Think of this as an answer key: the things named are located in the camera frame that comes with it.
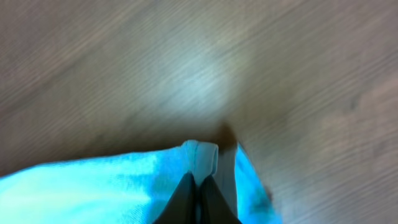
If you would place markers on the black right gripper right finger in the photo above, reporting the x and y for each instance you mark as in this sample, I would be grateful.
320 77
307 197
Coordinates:
213 207

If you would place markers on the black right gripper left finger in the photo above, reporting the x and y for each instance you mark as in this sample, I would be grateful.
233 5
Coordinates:
180 209

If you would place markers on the light blue printed t-shirt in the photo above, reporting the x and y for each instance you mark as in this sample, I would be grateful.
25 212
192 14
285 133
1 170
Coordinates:
134 187

